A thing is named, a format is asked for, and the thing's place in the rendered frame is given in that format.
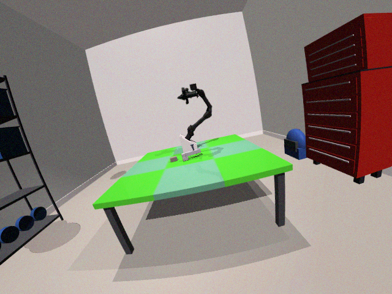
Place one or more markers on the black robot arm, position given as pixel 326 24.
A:
pixel 198 92

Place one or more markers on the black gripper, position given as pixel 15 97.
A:
pixel 185 95

